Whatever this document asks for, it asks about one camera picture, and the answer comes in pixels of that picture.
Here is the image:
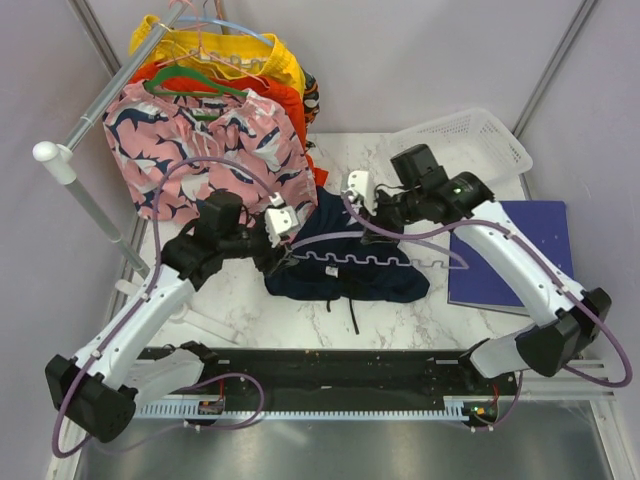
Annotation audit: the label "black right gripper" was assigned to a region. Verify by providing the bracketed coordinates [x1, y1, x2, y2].
[358, 188, 424, 244]

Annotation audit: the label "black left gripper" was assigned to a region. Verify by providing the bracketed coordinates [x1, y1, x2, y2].
[221, 205, 299, 277]

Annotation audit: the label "translucent lilac hanger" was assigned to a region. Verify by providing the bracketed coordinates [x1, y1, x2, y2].
[291, 231, 469, 270]

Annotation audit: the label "navy blue shorts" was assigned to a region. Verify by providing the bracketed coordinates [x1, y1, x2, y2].
[264, 187, 430, 304]

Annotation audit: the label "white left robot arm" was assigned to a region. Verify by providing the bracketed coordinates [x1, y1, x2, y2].
[45, 192, 299, 443]

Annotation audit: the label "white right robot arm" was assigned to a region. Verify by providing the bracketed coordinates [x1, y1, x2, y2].
[346, 144, 611, 394]

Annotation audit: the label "pink shark print shorts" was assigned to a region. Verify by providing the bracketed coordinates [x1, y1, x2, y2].
[103, 82, 318, 224]

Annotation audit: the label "orange shorts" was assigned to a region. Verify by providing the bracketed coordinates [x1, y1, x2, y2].
[161, 76, 329, 187]

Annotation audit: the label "yellow shorts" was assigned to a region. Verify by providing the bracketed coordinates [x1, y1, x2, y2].
[146, 29, 307, 94]

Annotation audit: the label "green hanger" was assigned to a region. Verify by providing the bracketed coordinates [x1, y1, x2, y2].
[137, 63, 262, 123]

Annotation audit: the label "light blue hanger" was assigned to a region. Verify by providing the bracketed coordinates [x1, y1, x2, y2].
[176, 15, 274, 47]

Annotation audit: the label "blue binder folder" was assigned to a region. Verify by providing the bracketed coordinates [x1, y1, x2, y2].
[448, 200, 574, 315]

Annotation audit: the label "white plastic basket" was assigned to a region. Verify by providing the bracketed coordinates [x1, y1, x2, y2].
[386, 108, 533, 189]

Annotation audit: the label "black orange patterned garment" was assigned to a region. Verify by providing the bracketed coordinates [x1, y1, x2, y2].
[302, 70, 320, 129]

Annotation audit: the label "silver clothes rack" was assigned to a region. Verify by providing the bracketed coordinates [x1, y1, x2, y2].
[30, 0, 249, 346]

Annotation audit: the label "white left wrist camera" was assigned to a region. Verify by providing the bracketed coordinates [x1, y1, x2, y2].
[264, 193, 300, 248]

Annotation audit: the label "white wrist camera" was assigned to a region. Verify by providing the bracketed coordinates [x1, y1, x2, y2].
[341, 170, 377, 218]
[264, 193, 300, 248]

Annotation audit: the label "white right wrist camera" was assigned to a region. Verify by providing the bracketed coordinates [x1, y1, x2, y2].
[341, 170, 377, 218]

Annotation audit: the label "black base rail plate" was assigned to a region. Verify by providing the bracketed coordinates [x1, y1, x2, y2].
[134, 347, 584, 414]

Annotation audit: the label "light blue cable duct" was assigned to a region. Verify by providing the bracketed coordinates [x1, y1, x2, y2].
[134, 395, 480, 421]

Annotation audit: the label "pink wire hanger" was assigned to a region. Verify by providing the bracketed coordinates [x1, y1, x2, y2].
[154, 1, 275, 79]

